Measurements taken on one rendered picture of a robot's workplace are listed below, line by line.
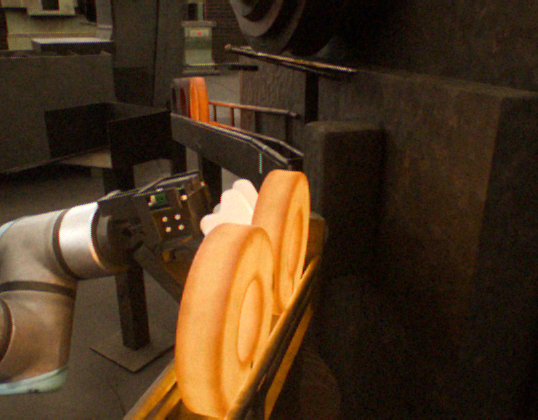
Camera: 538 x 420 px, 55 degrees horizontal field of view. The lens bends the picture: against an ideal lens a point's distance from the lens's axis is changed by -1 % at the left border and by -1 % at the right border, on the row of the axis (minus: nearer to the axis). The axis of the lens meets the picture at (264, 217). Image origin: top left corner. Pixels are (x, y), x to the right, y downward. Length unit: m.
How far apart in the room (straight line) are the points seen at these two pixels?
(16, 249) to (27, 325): 0.10
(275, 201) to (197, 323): 0.18
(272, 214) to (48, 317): 0.30
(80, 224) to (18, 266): 0.09
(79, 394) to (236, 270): 1.21
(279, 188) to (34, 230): 0.31
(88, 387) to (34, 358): 0.94
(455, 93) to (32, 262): 0.53
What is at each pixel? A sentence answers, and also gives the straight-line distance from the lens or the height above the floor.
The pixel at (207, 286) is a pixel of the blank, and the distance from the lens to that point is 0.36.
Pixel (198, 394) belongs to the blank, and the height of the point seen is 0.70.
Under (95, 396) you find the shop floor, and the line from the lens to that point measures 1.52.
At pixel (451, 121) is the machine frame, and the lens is 0.67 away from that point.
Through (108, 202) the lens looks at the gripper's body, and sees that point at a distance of 0.60.
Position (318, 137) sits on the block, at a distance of 0.74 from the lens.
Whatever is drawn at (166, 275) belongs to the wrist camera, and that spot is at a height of 0.67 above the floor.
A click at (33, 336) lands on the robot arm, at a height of 0.63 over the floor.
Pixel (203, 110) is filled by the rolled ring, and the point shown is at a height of 0.68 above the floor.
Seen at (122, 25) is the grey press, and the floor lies 0.89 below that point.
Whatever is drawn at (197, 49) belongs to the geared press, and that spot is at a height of 0.42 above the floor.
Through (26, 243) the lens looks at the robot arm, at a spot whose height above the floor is 0.70.
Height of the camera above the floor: 0.95
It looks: 21 degrees down
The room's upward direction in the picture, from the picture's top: straight up
